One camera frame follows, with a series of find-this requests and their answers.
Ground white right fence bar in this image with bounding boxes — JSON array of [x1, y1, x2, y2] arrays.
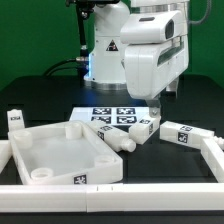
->
[[201, 138, 224, 183]]

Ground white desk top tray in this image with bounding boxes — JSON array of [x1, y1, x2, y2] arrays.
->
[[8, 121, 123, 185]]

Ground white front fence bar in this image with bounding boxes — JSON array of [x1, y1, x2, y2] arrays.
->
[[0, 183, 224, 212]]

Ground black camera pole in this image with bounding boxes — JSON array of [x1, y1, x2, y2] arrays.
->
[[65, 0, 98, 78]]

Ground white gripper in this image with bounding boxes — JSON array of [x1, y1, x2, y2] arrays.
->
[[124, 36, 189, 117]]

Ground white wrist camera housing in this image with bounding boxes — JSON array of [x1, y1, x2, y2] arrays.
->
[[121, 10, 184, 44]]

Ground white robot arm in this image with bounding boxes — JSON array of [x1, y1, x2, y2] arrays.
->
[[84, 0, 189, 117]]

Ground white marker sheet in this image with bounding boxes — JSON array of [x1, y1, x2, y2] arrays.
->
[[70, 107, 149, 126]]

